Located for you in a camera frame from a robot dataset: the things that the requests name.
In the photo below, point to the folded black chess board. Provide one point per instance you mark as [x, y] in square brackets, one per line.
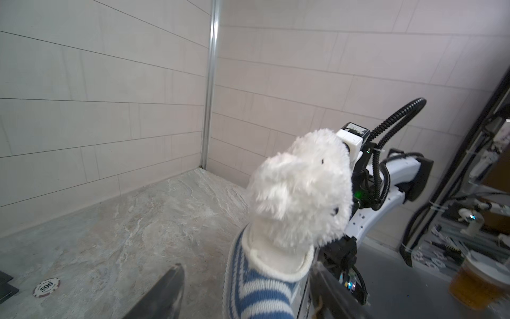
[6, 290]

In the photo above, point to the blue white striped knit sweater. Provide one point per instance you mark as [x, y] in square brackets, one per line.
[253, 290]

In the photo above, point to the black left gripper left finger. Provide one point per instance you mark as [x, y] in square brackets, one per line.
[164, 299]

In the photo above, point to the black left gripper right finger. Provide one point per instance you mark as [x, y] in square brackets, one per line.
[331, 298]

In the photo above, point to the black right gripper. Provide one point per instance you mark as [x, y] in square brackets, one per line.
[339, 258]

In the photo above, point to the purple white poker chip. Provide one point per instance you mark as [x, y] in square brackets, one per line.
[46, 287]

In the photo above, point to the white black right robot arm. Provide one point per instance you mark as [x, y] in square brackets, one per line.
[404, 176]

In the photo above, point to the plastic cup with orange drink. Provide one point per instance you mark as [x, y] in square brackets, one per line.
[480, 281]

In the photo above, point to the white plush teddy bear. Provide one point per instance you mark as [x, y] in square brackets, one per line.
[299, 200]

